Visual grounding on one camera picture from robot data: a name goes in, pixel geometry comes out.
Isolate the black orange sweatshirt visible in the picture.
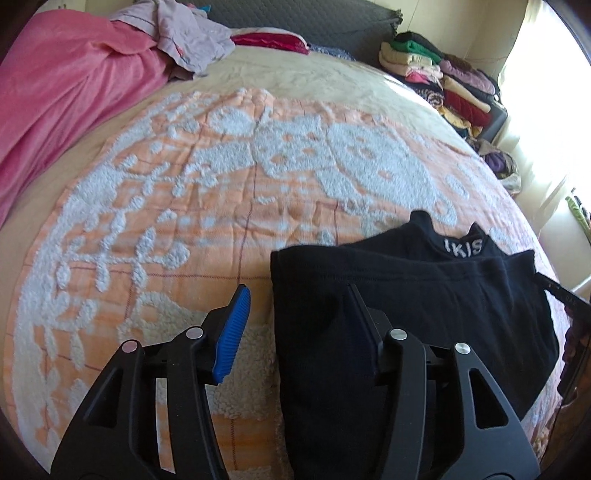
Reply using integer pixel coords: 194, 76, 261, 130
270, 211, 559, 479

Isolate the bag of clothes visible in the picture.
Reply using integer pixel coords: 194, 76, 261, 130
474, 140, 522, 196

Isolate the pile of folded clothes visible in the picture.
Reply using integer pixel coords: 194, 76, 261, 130
378, 31, 508, 141

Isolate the right hand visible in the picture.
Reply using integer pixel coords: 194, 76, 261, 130
562, 306, 590, 364

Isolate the green floral fabric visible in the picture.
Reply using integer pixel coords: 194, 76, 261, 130
565, 188, 591, 238

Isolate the orange white fleece blanket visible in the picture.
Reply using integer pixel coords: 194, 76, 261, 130
1, 47, 552, 479

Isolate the white curtain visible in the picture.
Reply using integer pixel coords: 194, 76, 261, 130
500, 1, 590, 212

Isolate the dark red pillow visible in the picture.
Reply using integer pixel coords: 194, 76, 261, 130
231, 31, 310, 55

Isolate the lilac crumpled garment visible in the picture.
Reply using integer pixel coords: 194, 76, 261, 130
109, 1, 235, 80

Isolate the pink blanket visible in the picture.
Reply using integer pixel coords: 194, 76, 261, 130
1, 10, 172, 217

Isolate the grey quilted headboard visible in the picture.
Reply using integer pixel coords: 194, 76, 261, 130
194, 0, 403, 64

